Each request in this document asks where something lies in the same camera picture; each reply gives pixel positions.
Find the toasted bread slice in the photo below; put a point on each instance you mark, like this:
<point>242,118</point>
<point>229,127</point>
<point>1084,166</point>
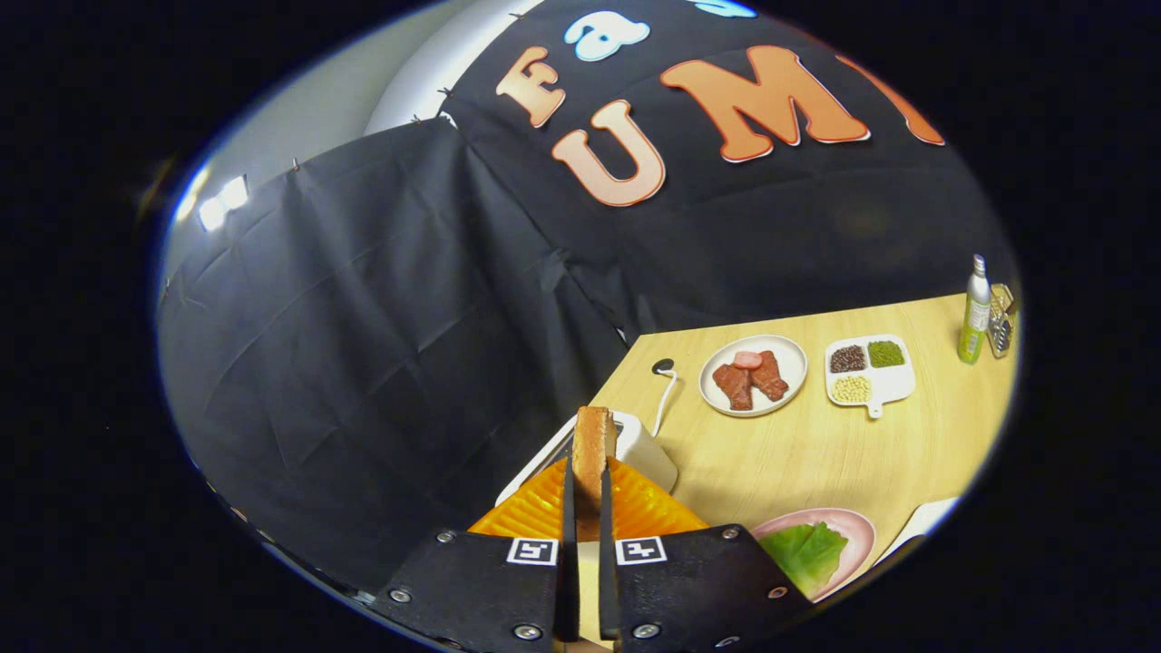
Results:
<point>594,453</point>

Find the white square plate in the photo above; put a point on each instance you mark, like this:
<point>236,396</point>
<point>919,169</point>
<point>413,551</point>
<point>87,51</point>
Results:
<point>925,517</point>

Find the white toaster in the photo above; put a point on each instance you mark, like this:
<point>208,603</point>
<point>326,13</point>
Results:
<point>648,453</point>

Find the green lettuce leaf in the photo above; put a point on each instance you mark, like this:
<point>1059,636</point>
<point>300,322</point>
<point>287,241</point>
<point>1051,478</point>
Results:
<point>803,553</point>

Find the green mung beans pile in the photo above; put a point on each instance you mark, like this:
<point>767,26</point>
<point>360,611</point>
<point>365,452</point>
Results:
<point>886,354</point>

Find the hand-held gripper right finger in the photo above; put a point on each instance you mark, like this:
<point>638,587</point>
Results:
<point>605,562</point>

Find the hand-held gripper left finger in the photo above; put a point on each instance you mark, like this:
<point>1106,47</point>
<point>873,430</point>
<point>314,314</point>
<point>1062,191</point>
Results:
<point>570,562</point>

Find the black backdrop cloth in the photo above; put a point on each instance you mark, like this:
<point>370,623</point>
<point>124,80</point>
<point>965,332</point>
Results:
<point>408,317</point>

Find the pink sausage slice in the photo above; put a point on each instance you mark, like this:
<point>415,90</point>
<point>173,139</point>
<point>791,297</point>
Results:
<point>748,360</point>

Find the brown meat piece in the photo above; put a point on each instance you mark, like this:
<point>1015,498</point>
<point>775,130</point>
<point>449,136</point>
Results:
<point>771,379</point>
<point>733,387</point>

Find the small ceiling light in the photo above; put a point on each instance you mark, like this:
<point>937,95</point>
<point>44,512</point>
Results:
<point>222,201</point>

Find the white divided dish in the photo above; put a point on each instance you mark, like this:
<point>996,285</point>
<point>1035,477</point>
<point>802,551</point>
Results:
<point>893,385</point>

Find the pink round plate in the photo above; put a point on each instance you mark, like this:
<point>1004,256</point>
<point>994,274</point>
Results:
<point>860,535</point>

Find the grey round plate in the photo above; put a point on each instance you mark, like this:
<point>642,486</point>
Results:
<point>791,363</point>

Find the silver bottle with green label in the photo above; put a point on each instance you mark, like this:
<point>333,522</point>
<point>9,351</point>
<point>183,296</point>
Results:
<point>975,317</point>

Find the pale soybeans pile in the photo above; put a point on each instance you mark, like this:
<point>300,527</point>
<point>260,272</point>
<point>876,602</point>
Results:
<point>851,389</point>

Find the dark red beans pile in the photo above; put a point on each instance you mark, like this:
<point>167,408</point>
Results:
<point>847,359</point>

